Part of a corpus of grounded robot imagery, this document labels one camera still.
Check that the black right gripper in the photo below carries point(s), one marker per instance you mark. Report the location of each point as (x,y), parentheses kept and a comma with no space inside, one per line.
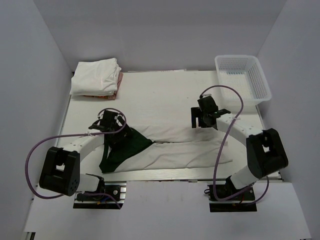
(198,117)

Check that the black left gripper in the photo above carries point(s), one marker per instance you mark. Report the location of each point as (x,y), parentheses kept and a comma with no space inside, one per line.
(119,135)

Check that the white and green raglan t-shirt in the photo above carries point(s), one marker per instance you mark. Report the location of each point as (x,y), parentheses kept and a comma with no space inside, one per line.
(157,147)

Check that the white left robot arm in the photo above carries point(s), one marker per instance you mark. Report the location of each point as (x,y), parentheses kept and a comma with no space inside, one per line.
(61,170)

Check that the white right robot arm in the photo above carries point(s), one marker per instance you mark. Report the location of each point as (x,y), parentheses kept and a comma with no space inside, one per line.
(265,153)

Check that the folded white t-shirt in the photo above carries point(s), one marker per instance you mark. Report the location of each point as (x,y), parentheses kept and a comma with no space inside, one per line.
(95,78)

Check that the white plastic basket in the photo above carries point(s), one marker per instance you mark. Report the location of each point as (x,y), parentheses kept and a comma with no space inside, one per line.
(244,74)

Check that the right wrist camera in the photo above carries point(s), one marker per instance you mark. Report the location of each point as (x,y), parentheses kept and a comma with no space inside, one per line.
(207,104)

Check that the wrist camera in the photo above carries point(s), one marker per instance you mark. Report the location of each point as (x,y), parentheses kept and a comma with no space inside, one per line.
(110,119)
(207,104)

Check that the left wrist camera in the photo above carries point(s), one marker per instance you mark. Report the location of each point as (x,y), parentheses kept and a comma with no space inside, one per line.
(110,119)

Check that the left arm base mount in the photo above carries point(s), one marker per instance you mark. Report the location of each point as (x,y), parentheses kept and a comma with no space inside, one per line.
(94,193)

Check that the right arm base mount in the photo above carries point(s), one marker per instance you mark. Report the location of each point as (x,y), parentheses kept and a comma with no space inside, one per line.
(230,200)

